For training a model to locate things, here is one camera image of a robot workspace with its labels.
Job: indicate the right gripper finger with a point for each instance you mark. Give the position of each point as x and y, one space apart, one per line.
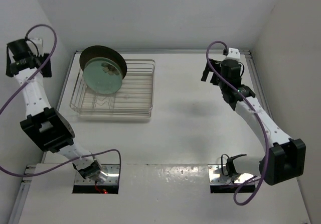
205 74
214 80

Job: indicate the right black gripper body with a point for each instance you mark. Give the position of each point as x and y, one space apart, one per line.
216 64

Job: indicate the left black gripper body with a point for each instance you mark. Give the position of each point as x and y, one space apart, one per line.
40 58

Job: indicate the green floral plate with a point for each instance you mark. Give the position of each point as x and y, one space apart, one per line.
101 65
105 84

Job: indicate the brown plate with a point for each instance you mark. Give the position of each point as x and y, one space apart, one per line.
103 52

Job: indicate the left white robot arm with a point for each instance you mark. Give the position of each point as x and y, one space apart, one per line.
43 124

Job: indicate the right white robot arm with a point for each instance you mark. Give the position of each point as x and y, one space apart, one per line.
284 156

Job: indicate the white front cover board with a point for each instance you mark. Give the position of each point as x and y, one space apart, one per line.
158 194

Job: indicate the aluminium frame rail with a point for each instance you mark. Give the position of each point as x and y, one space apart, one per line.
256 81

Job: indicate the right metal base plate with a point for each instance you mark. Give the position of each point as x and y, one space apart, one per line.
217 178

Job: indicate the metal base plate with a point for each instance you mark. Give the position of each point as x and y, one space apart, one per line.
217 178
109 175

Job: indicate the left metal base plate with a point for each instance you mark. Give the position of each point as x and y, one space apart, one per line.
109 175

